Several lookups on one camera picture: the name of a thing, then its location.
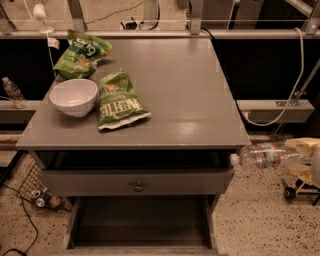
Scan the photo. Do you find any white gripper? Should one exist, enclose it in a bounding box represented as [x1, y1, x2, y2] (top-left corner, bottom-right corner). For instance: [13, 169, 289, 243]
[285, 137, 320, 188]

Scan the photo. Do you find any clear plastic water bottle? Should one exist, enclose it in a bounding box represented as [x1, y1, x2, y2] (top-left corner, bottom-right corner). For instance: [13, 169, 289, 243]
[230, 142, 308, 169]

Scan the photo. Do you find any grey wooden drawer cabinet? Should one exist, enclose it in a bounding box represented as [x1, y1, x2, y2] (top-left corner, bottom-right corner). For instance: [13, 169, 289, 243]
[15, 37, 252, 256]

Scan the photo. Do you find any open grey middle drawer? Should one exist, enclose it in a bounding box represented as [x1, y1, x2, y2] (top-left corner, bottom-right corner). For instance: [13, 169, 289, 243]
[63, 196, 218, 256]

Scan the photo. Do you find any closed grey top drawer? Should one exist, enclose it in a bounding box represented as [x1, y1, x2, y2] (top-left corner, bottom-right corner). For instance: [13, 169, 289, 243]
[39, 168, 234, 197]

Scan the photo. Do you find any clear bottle on ledge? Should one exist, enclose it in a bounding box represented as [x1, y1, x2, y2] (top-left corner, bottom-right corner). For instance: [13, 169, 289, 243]
[2, 77, 27, 109]

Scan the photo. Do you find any wheeled black cart base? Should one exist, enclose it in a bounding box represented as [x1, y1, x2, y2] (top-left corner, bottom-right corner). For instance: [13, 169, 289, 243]
[282, 179, 320, 206]

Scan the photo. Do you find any green kettle chips bag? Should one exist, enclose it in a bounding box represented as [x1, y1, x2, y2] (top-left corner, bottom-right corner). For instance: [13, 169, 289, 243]
[98, 71, 151, 130]

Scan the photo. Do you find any black power adapter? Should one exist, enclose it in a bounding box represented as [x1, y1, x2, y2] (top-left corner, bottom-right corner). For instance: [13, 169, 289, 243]
[120, 18, 138, 30]

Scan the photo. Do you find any white ceramic bowl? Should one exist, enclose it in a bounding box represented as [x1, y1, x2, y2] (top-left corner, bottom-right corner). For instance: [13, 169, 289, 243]
[49, 79, 98, 117]

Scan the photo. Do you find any green snack bag rear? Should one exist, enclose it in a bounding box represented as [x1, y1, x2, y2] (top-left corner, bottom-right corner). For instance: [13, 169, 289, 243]
[53, 29, 112, 79]

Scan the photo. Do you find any soda can right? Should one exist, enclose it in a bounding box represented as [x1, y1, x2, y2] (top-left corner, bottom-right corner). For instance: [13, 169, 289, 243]
[36, 198, 47, 207]

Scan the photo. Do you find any soda can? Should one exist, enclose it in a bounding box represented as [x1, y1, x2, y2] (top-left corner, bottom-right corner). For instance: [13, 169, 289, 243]
[31, 190, 41, 199]
[36, 198, 47, 207]

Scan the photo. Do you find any soda can left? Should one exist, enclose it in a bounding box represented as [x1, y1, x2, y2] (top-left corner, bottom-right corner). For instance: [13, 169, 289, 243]
[31, 190, 41, 199]

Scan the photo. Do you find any small white lamp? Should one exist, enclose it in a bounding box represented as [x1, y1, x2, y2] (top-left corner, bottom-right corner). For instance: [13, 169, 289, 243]
[32, 4, 54, 34]

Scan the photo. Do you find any wire basket on floor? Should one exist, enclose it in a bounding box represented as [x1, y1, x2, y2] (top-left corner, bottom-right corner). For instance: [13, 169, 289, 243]
[18, 163, 69, 211]

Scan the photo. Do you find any black floor cable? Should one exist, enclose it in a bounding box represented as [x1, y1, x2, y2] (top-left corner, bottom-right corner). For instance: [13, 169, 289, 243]
[0, 182, 40, 256]

